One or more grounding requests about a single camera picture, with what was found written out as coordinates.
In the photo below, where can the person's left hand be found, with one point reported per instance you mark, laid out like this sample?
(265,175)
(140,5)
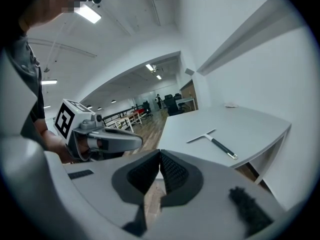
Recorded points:
(82,146)

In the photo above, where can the black office chair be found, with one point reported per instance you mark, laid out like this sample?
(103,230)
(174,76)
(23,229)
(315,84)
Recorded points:
(172,106)
(147,107)

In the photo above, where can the crumpled white tissue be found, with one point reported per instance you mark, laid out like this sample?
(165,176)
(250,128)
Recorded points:
(230,105)

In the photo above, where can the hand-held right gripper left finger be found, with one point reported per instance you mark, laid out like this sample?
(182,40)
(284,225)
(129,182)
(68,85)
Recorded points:
(100,184)

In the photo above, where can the wooden top white-leg table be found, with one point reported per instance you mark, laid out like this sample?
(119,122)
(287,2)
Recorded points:
(127,119)

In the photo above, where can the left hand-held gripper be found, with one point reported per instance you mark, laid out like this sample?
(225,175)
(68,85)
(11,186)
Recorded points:
(65,119)

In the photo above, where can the grey wall box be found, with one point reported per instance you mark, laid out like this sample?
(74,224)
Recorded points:
(189,71)

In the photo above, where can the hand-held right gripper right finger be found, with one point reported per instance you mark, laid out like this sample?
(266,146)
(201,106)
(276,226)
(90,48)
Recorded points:
(212,184)

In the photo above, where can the white rectangular desk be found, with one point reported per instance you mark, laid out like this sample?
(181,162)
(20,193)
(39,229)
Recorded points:
(186,100)

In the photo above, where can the person's dark shirt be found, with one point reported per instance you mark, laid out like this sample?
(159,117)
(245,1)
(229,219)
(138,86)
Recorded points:
(27,59)

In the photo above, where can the round ceiling sensor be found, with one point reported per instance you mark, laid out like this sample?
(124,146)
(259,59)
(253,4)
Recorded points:
(46,70)

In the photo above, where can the red table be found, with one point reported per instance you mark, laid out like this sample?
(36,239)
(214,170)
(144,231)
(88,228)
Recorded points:
(140,111)

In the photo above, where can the black metal railing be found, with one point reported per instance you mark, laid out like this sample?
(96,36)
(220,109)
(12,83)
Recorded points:
(117,115)

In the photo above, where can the person's left forearm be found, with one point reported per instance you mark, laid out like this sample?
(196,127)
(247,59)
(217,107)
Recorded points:
(50,139)

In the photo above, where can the ceiling light panel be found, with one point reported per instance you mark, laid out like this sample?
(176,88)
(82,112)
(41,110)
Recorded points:
(159,77)
(88,14)
(49,82)
(149,67)

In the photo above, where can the person's head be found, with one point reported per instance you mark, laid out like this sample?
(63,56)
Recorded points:
(42,6)

